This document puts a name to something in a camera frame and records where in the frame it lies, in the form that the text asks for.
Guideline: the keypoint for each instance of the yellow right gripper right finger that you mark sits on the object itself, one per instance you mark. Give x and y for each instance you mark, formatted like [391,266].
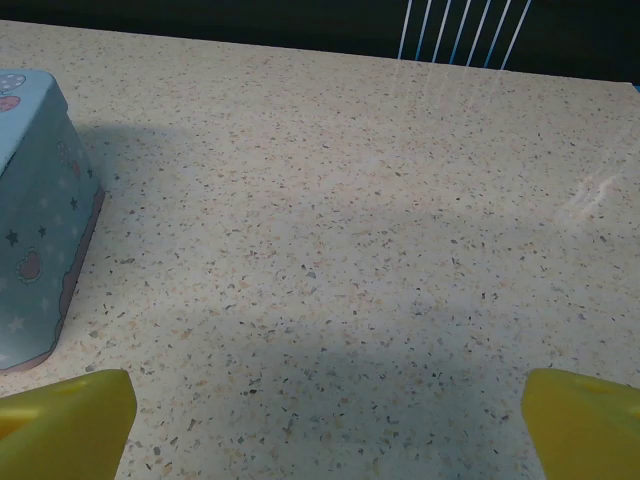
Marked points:
[585,430]

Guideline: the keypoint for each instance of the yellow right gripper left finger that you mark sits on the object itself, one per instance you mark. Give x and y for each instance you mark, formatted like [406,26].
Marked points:
[65,425]

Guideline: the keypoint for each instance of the blue cartoon print tin box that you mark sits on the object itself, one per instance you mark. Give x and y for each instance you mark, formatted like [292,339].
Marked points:
[35,215]

